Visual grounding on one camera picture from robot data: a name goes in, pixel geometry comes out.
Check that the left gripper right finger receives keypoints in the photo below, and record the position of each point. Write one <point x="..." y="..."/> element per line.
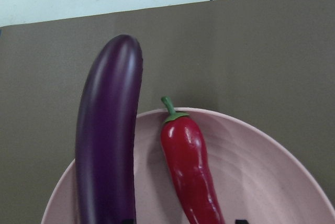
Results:
<point x="241" y="221"/>

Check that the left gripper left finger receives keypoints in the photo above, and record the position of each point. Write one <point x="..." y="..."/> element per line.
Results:
<point x="128" y="221"/>

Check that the purple eggplant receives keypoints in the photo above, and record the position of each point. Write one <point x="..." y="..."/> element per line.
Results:
<point x="105" y="133"/>

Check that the red chili pepper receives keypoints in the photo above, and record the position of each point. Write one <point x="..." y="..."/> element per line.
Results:
<point x="186" y="156"/>

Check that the pink plate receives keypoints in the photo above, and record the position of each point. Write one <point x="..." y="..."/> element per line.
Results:
<point x="255" y="178"/>

